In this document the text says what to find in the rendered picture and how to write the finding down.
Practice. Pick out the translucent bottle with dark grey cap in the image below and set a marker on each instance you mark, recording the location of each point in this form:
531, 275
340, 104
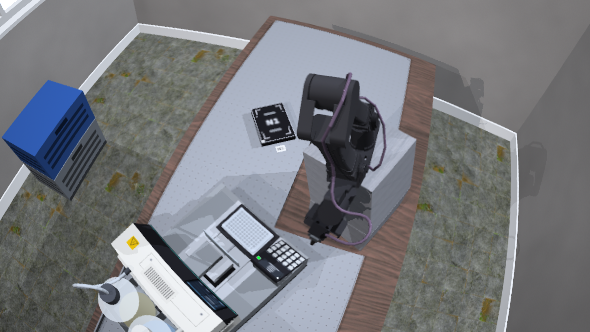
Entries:
131, 302

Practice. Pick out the white multiwell plate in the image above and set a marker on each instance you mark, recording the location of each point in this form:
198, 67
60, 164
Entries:
241, 217

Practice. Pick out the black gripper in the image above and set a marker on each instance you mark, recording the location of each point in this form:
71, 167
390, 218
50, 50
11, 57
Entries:
308, 221

